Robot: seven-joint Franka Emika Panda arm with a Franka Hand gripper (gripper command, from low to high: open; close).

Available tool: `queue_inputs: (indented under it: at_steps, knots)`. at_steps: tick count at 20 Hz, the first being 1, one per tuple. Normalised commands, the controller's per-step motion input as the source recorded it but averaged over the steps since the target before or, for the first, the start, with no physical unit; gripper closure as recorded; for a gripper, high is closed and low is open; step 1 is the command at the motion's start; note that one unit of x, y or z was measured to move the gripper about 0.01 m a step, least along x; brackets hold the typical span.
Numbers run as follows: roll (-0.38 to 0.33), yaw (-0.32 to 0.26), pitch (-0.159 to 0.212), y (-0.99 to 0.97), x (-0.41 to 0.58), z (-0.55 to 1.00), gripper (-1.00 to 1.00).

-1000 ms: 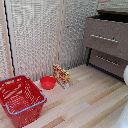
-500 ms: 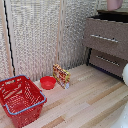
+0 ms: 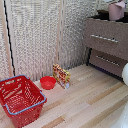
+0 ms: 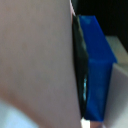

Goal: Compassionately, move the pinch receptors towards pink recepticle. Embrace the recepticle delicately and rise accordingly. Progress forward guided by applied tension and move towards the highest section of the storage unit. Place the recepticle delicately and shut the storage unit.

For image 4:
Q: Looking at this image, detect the blue padded gripper right finger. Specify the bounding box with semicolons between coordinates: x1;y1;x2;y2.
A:
72;14;128;128

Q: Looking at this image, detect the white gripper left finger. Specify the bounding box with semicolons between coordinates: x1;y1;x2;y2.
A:
0;98;39;128

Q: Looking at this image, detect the pink plastic cup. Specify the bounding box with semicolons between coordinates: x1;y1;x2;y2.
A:
0;0;84;128

